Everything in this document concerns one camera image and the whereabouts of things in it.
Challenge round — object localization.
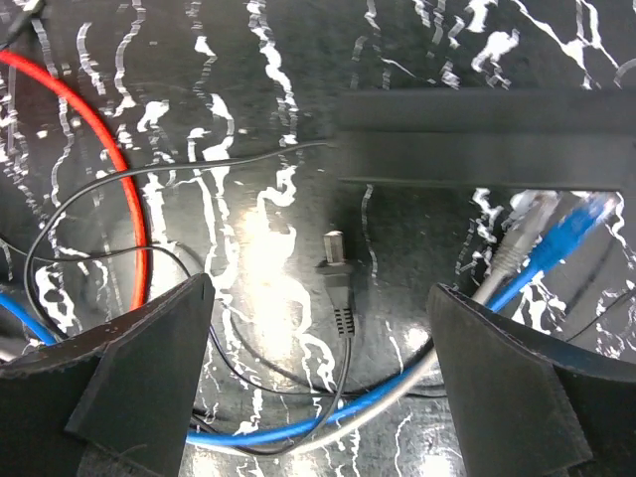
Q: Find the black marbled mat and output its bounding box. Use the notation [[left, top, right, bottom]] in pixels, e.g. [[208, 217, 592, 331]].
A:
[[1, 1, 635, 476]]

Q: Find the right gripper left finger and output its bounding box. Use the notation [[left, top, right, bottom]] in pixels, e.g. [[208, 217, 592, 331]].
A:
[[1, 273, 215, 476]]

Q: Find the blue ethernet cable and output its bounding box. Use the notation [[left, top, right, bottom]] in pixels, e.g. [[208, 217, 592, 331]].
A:
[[0, 196, 615, 448]]

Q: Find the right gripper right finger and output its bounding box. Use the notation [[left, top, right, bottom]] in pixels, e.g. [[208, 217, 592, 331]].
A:
[[427, 284, 635, 476]]

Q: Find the black network switch box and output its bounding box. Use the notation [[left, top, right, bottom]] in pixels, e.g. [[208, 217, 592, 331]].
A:
[[332, 87, 635, 191]]

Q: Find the grey ethernet cable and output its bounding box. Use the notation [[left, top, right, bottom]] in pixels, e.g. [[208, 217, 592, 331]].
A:
[[213, 191, 562, 456]]

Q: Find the red ethernet cable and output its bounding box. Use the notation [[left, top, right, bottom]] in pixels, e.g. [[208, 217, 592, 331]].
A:
[[0, 49, 151, 312]]

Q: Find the thin black power cable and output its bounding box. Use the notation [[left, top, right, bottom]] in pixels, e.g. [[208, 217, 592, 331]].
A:
[[22, 141, 636, 456]]

